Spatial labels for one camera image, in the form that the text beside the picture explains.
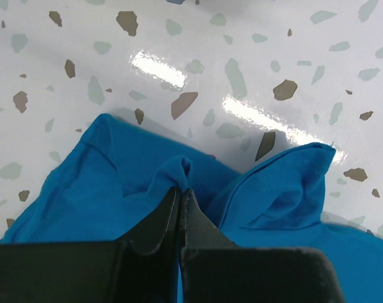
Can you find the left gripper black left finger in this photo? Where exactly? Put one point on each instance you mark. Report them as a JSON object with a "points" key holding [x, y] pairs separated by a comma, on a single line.
{"points": [[139, 266]]}

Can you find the blue t shirt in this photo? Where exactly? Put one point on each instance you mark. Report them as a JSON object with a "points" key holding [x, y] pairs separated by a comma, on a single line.
{"points": [[118, 173]]}

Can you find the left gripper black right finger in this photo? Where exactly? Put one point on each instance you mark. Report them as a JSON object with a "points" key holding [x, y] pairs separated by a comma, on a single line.
{"points": [[215, 269]]}

